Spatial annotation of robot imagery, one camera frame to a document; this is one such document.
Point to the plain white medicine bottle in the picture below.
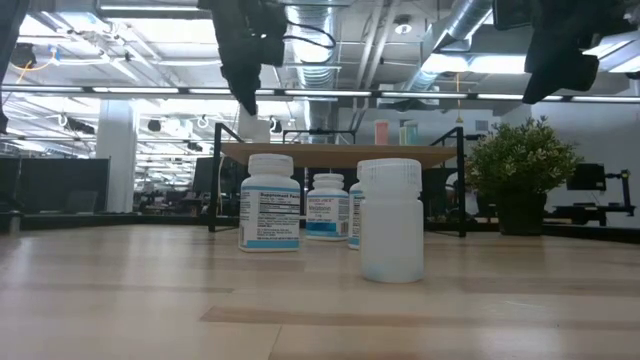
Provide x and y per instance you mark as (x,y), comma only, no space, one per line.
(391,235)
(255,132)

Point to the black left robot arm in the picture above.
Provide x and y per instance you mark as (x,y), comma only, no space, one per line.
(10,25)

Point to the small red medicine bottle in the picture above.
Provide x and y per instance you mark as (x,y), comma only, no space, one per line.
(381,132)

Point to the dark office partition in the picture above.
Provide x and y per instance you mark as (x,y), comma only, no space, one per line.
(50,185)

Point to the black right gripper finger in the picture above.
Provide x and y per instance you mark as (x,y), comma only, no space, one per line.
(565,75)

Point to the wooden shelf with black frame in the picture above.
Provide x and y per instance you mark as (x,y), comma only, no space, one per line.
(340,155)

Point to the small yellow medicine bottle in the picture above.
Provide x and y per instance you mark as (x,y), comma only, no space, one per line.
(402,136)

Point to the white building column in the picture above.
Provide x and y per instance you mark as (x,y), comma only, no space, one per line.
(117,160)

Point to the large white labelled medicine bottle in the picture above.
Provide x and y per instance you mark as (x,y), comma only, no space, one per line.
(327,210)
(354,215)
(270,210)

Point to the corrugated silver duct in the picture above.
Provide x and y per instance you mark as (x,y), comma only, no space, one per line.
(315,65)

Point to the round ceiling sensor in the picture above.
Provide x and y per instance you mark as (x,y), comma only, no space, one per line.
(402,28)

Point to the small teal medicine bottle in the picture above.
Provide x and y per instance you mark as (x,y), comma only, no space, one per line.
(412,133)

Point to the dark desk monitor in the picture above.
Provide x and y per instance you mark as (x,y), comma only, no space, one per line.
(587,176)

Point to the bushy green potted plant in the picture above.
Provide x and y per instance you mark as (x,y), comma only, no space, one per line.
(520,165)

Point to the smooth silver ceiling duct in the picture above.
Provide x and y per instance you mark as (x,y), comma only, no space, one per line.
(465,20)

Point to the black monitor stand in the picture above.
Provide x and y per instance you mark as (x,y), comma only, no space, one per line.
(624,192)

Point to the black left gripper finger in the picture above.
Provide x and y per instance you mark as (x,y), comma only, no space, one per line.
(245,87)

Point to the overhead light bar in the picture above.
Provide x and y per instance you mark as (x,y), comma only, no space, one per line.
(150,91)

